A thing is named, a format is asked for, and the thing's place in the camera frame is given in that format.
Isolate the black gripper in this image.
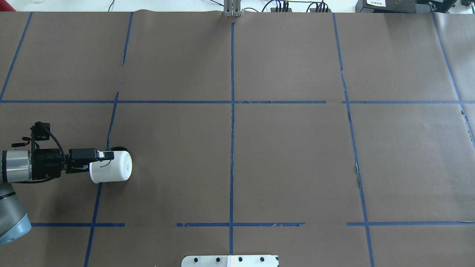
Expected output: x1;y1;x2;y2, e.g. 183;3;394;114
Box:
31;148;114;181

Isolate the white smiley face mug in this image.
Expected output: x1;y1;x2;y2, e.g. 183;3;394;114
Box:
88;146;133;184

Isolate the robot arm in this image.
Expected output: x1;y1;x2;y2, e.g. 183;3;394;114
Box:
0;148;114;245

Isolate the black power strip near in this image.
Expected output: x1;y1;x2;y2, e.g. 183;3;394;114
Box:
269;0;292;13

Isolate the black power strip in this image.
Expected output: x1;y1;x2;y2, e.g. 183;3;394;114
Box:
306;0;331;13
269;0;292;13

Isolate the black power strip far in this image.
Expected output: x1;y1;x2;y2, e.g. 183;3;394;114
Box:
306;0;331;13

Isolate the black equipment box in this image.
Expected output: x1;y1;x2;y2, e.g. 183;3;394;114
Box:
355;0;457;14

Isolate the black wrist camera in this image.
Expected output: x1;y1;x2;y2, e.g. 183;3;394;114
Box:
31;121;50;149

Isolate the black camera cable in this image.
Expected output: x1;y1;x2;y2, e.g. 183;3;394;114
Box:
11;122;71;184

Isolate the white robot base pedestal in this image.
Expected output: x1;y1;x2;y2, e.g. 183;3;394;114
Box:
181;254;279;267

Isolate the grey aluminium frame post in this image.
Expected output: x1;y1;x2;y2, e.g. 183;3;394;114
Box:
223;0;242;17

